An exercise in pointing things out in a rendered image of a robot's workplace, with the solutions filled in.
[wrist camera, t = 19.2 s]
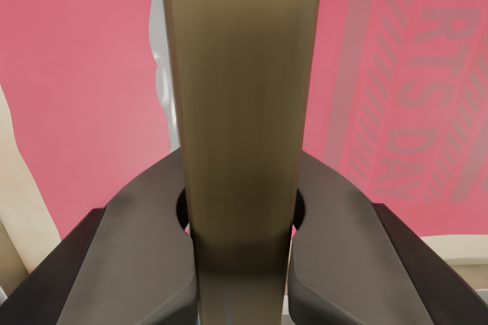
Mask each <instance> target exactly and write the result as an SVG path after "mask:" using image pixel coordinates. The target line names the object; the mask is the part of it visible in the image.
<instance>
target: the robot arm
mask: <svg viewBox="0 0 488 325"><path fill-rule="evenodd" d="M188 223H189V218H188V211H187V198H186V191H185V184H184V171H183V164H182V151H181V147H179V148H178V149H176V150H174V151H173V152H172V153H170V154H169V155H167V156H165V157H164V158H163V159H162V160H160V161H158V162H157V163H156V164H154V165H152V166H151V167H149V168H148V169H147V170H145V171H143V172H142V173H140V174H139V175H138V176H136V177H135V178H134V179H132V180H131V181H130V182H129V183H127V185H125V186H124V187H123V188H122V189H121V190H120V191H119V192H118V193H117V194H116V195H115V196H114V197H113V198H112V199H111V200H110V201H109V202H108V203H107V204H106V205H105V206H104V207H103V208H93V209H92V210H91V211H90V212H89V213H88V214H87V215H86V216H85V217H84V218H83V219H82V220H81V221H80V222H79V224H78V225H77V226H76V227H75V228H74V229H73V230H72V231H71V232H70V233H69V234H68V235H67V236H66V237H65V238H64V239H63V240H62V241H61V242H60V243H59V244H58V245H57V246H56V247H55V248H54V249H53V250H52V251H51V252H50V253H49V254H48V255H47V256H46V257H45V258H44V260H43V261H42V262H41V263H40V264H39V265H38V266H37V267H36V268H35V269H34V270H33V271H32V272H31V273H30V274H29V275H28V276H27V278H26V279H25V280H24V281H23V282H22V283H21V284H20V285H19V286H18V287H17V288H16V289H15V290H14V291H13V293H12V294H11V295H10V296H9V297H8V298H7V299H6V300H5V301H4V302H3V303H2V304H1V306H0V325H195V322H196V321H197V318H198V287H197V277H196V270H195V256H194V248H193V241H192V239H191V237H190V236H189V235H188V234H187V233H186V232H185V231H184V230H185V229H186V227H187V225H188ZM293 225H294V227H295V228H296V233H295V234H294V235H293V238H292V244H291V250H290V261H289V267H288V279H287V283H288V312H289V315H290V317H291V319H292V321H293V322H294V323H295V324H296V325H488V304H486V303H485V302H484V301H483V300H482V298H481V297H480V296H479V295H478V294H477V293H476V292H475V291H474V290H473V288H472V287H471V286H470V285H469V284H468V283H467V282H466V281H465V280H464V279H463V278H462V277H461V276H460V275H459V274H458V273H457V272H456V271H454V270H453V269H452V268H451V267H450V266H449V265H448V264H447V263H446V262H445V261H444V260H443V259H442V258H441V257H439V256H438V255H437V254H436V253H435V252H434V251H433V250H432V249H431V248H430V247H429V246H428V245H427V244H426V243H425V242H424V241H423V240H422V239H421V238H420V237H419V236H418V235H417V234H416V233H415V232H414V231H413V230H411V229H410V228H409V227H408V226H407V225H406V224H405V223H404V222H403V221H402V220H401V219H400V218H399V217H398V216H396V215H395V214H394V213H393V212H392V211H391V210H390V209H389V208H388V207H387V206H386V205H385V204H384V203H373V202H372V201H371V200H370V199H369V198H368V197H367V196H366V195H365V194H364V193H363V192H361V191H360V190H359V189H358V188H357V187H356V186H355V185H354V184H353V183H352V182H350V181H349V180H348V179H347V178H345V177H344V176H342V175H341V174H340V173H339V172H337V171H336V170H333V169H332V168H331V167H329V166H327V165H326V164H324V163H323V162H321V161H319V160H318V159H316V158H315V157H313V156H311V155H310V154H308V153H306V152H305V151H304V150H301V162H300V168H299V175H298V186H297V193H296V204H295V211H294V217H293Z"/></svg>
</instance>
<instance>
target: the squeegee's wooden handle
mask: <svg viewBox="0 0 488 325"><path fill-rule="evenodd" d="M165 4H166V16H167V23H168V37H169V43H170V50H171V64H172V70H173V77H174V90H175V97H176V110H177V117H178V124H179V137H180V144H181V151H182V164H183V171H184V184H185V191H186V198H187V211H188V218H189V225H190V237H191V239H192V241H193V248H194V256H195V270H196V277H197V287H198V311H199V319H200V325H281V319H282V308H283V301H284V295H285V283H286V277H287V271H288V259H289V253H290V241H291V235H292V229H293V217H294V211H295V204H296V193H297V186H298V175H299V168H300V162H301V150H302V144H303V138H304V126H305V120H306V109H307V102H308V96H309V84H310V78H311V71H312V60H313V53H314V42H315V36H316V29H317V18H318V12H319V5H320V0H165Z"/></svg>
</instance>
